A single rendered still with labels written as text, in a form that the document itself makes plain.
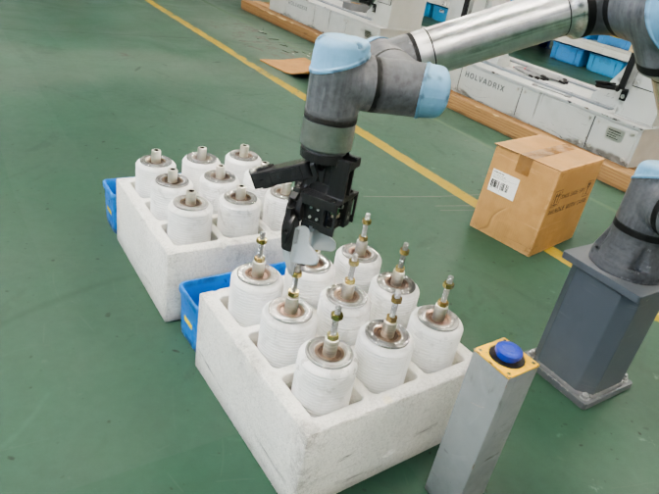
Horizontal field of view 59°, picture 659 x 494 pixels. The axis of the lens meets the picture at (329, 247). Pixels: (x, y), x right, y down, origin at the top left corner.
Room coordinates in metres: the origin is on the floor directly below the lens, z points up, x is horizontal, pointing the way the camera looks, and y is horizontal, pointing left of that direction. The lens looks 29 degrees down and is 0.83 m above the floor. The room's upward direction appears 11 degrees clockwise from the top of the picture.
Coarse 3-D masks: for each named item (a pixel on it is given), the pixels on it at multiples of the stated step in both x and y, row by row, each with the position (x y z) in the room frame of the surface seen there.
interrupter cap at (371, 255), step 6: (348, 246) 1.06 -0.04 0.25; (354, 246) 1.07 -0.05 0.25; (342, 252) 1.03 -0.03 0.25; (348, 252) 1.04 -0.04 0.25; (366, 252) 1.06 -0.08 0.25; (372, 252) 1.05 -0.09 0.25; (348, 258) 1.02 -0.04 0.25; (360, 258) 1.02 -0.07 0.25; (366, 258) 1.03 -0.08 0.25; (372, 258) 1.03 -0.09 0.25
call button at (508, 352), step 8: (496, 344) 0.71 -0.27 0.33; (504, 344) 0.71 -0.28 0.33; (512, 344) 0.71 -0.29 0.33; (496, 352) 0.70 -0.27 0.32; (504, 352) 0.69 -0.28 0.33; (512, 352) 0.69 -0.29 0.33; (520, 352) 0.70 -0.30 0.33; (504, 360) 0.69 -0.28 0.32; (512, 360) 0.68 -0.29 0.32; (520, 360) 0.69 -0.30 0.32
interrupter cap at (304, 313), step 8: (272, 304) 0.81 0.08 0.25; (280, 304) 0.82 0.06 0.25; (304, 304) 0.83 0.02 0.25; (272, 312) 0.79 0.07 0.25; (280, 312) 0.79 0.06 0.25; (304, 312) 0.81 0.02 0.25; (312, 312) 0.81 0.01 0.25; (280, 320) 0.77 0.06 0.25; (288, 320) 0.78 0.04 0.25; (296, 320) 0.78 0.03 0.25; (304, 320) 0.78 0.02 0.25
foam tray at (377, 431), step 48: (240, 336) 0.80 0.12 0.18; (240, 384) 0.76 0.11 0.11; (288, 384) 0.73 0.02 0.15; (432, 384) 0.77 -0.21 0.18; (240, 432) 0.75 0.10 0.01; (288, 432) 0.64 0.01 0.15; (336, 432) 0.64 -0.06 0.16; (384, 432) 0.71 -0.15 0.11; (432, 432) 0.79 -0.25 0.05; (288, 480) 0.62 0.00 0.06; (336, 480) 0.66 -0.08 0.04
